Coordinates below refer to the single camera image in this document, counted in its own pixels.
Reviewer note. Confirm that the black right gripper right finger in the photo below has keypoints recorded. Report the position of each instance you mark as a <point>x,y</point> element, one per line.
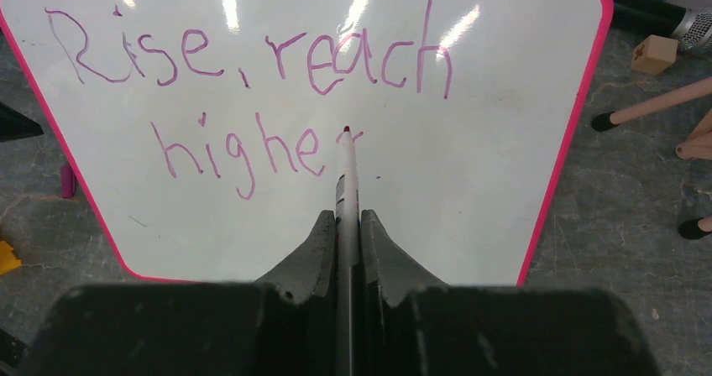
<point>415,324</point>

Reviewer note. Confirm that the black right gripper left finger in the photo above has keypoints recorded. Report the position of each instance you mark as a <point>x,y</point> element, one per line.
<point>280,324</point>

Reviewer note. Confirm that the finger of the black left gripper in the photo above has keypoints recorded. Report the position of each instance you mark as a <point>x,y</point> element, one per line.
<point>15,126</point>

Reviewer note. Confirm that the purple marker cap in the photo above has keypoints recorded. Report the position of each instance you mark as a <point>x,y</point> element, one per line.
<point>68,182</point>

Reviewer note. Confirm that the pink framed whiteboard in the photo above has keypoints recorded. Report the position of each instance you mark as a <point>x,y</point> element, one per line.
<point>206,133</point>

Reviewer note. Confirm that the orange wedge block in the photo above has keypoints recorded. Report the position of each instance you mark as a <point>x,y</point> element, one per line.
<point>8,259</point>

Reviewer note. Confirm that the pink tripod stand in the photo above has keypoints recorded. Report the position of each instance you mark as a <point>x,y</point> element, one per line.
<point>679,120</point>

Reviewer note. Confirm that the wooden cube block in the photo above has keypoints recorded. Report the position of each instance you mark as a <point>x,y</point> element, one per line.
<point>654,55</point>

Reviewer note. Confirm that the black cylinder flashlight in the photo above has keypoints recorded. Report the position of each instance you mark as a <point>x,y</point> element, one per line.
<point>690,27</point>

